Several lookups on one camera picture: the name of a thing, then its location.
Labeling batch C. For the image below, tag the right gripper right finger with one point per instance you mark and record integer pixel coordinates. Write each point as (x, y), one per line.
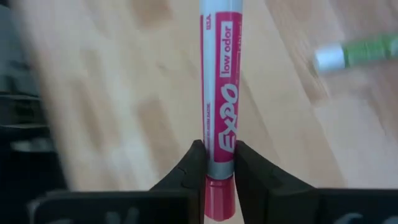
(264, 193)

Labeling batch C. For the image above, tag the green Expo marker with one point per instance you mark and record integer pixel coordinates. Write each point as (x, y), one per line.
(360, 51)

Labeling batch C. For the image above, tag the magenta Expo marker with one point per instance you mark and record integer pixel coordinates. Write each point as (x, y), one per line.
(222, 93)

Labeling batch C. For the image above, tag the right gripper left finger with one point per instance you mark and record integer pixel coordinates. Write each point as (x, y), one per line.
(186, 193)

